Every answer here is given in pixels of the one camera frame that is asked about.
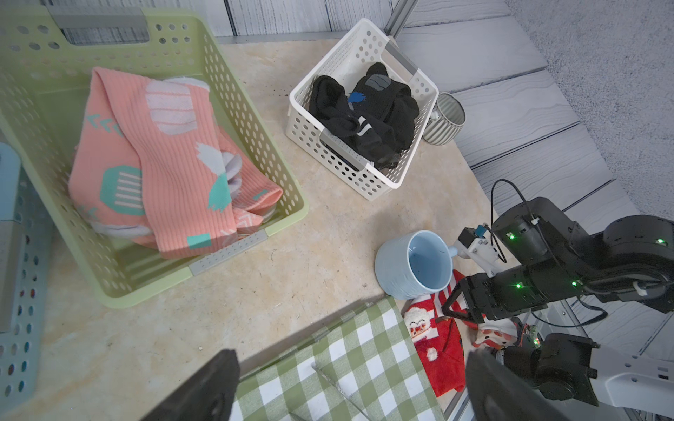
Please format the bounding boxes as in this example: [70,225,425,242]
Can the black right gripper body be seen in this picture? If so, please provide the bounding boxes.
[460,262,584,323]

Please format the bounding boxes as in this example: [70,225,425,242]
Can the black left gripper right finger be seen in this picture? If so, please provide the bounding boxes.
[465,350,568,421]

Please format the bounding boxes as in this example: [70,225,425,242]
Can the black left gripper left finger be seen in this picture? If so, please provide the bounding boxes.
[142,349,240,421]

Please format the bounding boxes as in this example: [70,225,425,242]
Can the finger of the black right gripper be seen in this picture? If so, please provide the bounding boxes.
[441,278,477,323]

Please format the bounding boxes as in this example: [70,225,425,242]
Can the red Santa sock front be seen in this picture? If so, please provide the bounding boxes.
[472,318,521,350]

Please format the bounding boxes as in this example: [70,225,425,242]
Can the red white striped Santa sock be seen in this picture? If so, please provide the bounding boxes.
[403,270,466,397]

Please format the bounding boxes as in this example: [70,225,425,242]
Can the black sock with white label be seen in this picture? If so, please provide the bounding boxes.
[309,62,419,170]

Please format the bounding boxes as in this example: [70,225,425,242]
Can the pink sock with blue text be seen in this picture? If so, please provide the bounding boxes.
[68,67,283,259]

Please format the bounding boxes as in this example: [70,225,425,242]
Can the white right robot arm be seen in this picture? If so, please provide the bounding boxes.
[442,198,673,417]

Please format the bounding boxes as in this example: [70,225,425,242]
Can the white plastic basket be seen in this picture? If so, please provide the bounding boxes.
[285,19,439,201]

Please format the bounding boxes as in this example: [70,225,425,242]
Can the light blue plastic basket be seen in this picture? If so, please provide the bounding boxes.
[1,143,54,414]

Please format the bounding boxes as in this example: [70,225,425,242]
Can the light green plastic basket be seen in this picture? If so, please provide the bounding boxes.
[1,5,308,309]

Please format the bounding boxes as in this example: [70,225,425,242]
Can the light blue ceramic mug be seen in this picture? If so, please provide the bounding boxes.
[375,230,458,300]

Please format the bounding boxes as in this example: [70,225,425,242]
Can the green white checkered cloth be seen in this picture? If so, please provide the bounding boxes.
[230,298,444,420]

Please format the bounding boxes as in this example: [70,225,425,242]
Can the grey striped ceramic mug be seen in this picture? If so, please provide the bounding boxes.
[423,92,466,146]

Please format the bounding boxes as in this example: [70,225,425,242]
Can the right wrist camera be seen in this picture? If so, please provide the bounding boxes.
[454,225,507,277]

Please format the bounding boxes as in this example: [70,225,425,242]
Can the right aluminium frame post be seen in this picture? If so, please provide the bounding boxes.
[384,0,418,38]

